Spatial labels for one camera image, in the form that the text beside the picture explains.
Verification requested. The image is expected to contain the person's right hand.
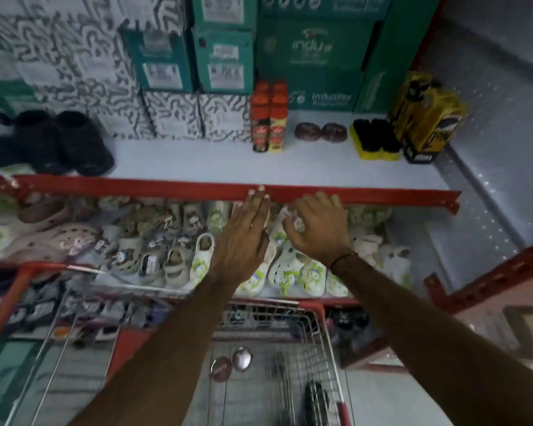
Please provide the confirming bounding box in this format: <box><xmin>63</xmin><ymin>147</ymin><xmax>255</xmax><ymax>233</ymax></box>
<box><xmin>283</xmin><ymin>192</ymin><xmax>353</xmax><ymax>266</ymax></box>

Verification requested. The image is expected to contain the person's left hand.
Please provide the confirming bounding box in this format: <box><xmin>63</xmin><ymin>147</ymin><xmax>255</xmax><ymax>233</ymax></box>
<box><xmin>208</xmin><ymin>185</ymin><xmax>272</xmax><ymax>285</ymax></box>

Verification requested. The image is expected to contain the person's left forearm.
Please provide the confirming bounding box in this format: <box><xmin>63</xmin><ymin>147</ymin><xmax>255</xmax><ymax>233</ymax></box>
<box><xmin>69</xmin><ymin>275</ymin><xmax>246</xmax><ymax>426</ymax></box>

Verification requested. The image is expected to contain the person's right forearm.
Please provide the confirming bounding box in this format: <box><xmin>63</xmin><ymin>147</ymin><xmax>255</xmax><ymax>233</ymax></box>
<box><xmin>332</xmin><ymin>257</ymin><xmax>533</xmax><ymax>426</ymax></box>

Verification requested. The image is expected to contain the black wristband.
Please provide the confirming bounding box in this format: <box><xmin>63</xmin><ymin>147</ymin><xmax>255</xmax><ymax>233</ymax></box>
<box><xmin>330</xmin><ymin>252</ymin><xmax>359</xmax><ymax>275</ymax></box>

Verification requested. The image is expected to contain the brown shoe polish tin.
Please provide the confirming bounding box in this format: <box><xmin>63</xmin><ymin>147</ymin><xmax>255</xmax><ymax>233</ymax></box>
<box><xmin>294</xmin><ymin>122</ymin><xmax>322</xmax><ymax>142</ymax></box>
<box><xmin>321</xmin><ymin>122</ymin><xmax>348</xmax><ymax>143</ymax></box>

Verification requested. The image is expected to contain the red shoe polish bottle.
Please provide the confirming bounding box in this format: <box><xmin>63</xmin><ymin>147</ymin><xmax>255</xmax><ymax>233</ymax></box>
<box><xmin>269</xmin><ymin>105</ymin><xmax>289</xmax><ymax>153</ymax></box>
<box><xmin>271</xmin><ymin>80</ymin><xmax>289</xmax><ymax>108</ymax></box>
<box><xmin>253</xmin><ymin>80</ymin><xmax>272</xmax><ymax>108</ymax></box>
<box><xmin>251</xmin><ymin>105</ymin><xmax>271</xmax><ymax>153</ymax></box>

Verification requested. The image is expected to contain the black bristle yellow shoe brush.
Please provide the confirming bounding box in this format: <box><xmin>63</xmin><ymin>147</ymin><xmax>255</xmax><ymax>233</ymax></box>
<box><xmin>349</xmin><ymin>118</ymin><xmax>379</xmax><ymax>161</ymax></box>
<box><xmin>374</xmin><ymin>120</ymin><xmax>403</xmax><ymax>162</ymax></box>

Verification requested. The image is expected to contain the red metal shelving rack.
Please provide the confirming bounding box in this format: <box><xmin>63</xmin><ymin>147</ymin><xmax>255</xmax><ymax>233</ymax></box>
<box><xmin>0</xmin><ymin>0</ymin><xmax>533</xmax><ymax>374</ymax></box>

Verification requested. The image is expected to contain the row of white decorated clogs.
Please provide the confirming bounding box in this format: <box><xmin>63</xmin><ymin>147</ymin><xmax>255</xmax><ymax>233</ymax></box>
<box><xmin>0</xmin><ymin>193</ymin><xmax>415</xmax><ymax>298</ymax></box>

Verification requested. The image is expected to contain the yellow and black box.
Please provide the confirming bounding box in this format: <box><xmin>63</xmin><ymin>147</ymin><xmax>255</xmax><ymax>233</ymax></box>
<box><xmin>402</xmin><ymin>89</ymin><xmax>470</xmax><ymax>165</ymax></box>
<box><xmin>388</xmin><ymin>71</ymin><xmax>440</xmax><ymax>139</ymax></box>

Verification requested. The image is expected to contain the large green carton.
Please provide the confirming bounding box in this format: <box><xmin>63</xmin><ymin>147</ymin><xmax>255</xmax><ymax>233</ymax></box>
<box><xmin>255</xmin><ymin>17</ymin><xmax>383</xmax><ymax>113</ymax></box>
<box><xmin>258</xmin><ymin>0</ymin><xmax>397</xmax><ymax>22</ymax></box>
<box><xmin>353</xmin><ymin>0</ymin><xmax>444</xmax><ymax>115</ymax></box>

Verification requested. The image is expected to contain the round shoe polish tin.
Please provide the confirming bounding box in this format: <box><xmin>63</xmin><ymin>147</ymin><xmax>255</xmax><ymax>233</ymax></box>
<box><xmin>231</xmin><ymin>346</ymin><xmax>254</xmax><ymax>373</ymax></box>
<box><xmin>209</xmin><ymin>356</ymin><xmax>233</xmax><ymax>383</ymax></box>

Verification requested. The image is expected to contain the teal shoebox white label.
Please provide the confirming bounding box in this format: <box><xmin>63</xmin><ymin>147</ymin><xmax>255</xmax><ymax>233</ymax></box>
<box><xmin>190</xmin><ymin>0</ymin><xmax>258</xmax><ymax>30</ymax></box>
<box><xmin>122</xmin><ymin>27</ymin><xmax>197</xmax><ymax>94</ymax></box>
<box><xmin>192</xmin><ymin>27</ymin><xmax>256</xmax><ymax>95</ymax></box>

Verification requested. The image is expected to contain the black clog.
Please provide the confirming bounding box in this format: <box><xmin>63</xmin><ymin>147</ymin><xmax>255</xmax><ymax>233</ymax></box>
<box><xmin>55</xmin><ymin>110</ymin><xmax>115</xmax><ymax>177</ymax></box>
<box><xmin>14</xmin><ymin>109</ymin><xmax>70</xmax><ymax>176</ymax></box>

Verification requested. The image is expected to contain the stack of patterned white shoeboxes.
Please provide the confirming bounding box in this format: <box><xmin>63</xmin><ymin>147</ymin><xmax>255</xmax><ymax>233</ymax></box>
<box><xmin>0</xmin><ymin>0</ymin><xmax>252</xmax><ymax>143</ymax></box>

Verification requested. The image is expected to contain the row of dark shoes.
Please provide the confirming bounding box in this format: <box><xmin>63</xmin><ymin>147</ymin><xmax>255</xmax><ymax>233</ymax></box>
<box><xmin>0</xmin><ymin>275</ymin><xmax>131</xmax><ymax>347</ymax></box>

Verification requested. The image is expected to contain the wire shopping cart red trim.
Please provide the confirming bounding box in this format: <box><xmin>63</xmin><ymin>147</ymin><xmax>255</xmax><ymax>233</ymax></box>
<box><xmin>0</xmin><ymin>262</ymin><xmax>355</xmax><ymax>426</ymax></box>

